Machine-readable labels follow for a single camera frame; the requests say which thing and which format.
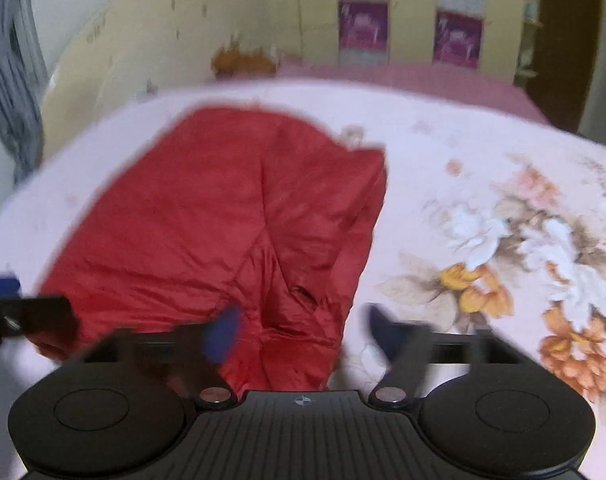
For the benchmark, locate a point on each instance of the brown wooden door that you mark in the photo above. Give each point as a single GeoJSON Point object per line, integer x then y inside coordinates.
{"type": "Point", "coordinates": [565, 52]}

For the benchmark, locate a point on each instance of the cream wooden headboard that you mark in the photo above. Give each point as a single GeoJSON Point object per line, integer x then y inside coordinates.
{"type": "Point", "coordinates": [134, 49]}

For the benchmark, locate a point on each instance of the grey curtain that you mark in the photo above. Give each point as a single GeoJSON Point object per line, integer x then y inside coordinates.
{"type": "Point", "coordinates": [21, 127]}

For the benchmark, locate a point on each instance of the cream open shelf unit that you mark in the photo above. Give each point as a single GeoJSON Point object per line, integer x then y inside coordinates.
{"type": "Point", "coordinates": [531, 26]}

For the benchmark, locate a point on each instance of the purple poster lower right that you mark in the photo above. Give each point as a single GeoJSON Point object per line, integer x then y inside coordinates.
{"type": "Point", "coordinates": [457, 40]}

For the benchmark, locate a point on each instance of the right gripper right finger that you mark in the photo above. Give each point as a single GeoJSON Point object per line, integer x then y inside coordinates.
{"type": "Point", "coordinates": [408, 350]}

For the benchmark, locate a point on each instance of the cream wardrobe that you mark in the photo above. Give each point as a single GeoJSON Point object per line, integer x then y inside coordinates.
{"type": "Point", "coordinates": [309, 29]}

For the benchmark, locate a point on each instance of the red quilted jacket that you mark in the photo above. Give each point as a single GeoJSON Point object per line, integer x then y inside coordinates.
{"type": "Point", "coordinates": [232, 207]}

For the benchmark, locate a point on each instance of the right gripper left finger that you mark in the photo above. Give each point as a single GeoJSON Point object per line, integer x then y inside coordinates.
{"type": "Point", "coordinates": [199, 350]}

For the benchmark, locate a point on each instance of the purple poster lower left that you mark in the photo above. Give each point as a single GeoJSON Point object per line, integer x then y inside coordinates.
{"type": "Point", "coordinates": [363, 32]}

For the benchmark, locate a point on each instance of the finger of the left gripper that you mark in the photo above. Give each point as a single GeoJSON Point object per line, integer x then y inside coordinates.
{"type": "Point", "coordinates": [35, 316]}
{"type": "Point", "coordinates": [9, 286]}

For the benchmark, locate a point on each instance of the pink bed sheet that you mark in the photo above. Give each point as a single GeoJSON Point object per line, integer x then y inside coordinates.
{"type": "Point", "coordinates": [443, 82]}

